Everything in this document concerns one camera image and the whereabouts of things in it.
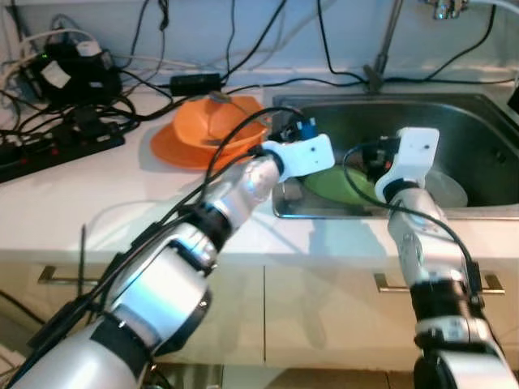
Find orange plastic bowl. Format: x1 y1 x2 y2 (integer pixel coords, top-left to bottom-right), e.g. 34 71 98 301
174 95 270 152

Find orange plastic plate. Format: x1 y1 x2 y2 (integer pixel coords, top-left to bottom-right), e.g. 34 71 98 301
151 122 262 171

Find green plate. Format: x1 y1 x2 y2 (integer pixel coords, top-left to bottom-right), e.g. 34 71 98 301
304 165 382 205

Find clear glass bowl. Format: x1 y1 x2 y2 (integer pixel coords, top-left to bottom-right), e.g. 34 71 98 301
422 169 470 208

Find metal faucet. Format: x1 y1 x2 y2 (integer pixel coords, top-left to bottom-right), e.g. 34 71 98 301
365 0 406 92

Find stainless steel sink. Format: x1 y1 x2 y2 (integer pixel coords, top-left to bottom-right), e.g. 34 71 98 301
272 93 519 220

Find black power adapter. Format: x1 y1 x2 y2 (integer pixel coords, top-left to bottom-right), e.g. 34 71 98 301
169 73 224 96

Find black battery charger with labels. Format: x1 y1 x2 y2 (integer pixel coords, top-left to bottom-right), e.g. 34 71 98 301
20 41 122 106

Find black power strip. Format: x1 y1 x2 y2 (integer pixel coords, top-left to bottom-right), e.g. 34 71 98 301
0 126 127 183

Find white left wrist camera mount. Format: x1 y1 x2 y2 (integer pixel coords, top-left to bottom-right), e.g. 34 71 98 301
261 134 335 181

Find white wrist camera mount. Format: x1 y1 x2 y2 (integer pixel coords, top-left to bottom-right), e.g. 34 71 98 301
375 127 440 203
261 134 335 181

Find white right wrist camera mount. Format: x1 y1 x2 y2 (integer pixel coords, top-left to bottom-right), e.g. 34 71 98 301
375 127 440 203

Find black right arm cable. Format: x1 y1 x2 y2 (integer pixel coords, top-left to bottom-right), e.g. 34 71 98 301
342 144 483 305

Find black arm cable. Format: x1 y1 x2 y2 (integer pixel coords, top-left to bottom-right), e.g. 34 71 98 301
342 144 483 305
0 105 293 389

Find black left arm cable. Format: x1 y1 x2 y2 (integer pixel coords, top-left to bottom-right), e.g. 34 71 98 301
0 105 293 389

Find metal hose fitting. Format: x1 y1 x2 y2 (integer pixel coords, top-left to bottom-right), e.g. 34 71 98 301
422 0 471 21

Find white water hose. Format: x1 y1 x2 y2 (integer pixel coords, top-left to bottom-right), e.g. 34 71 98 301
466 0 519 15

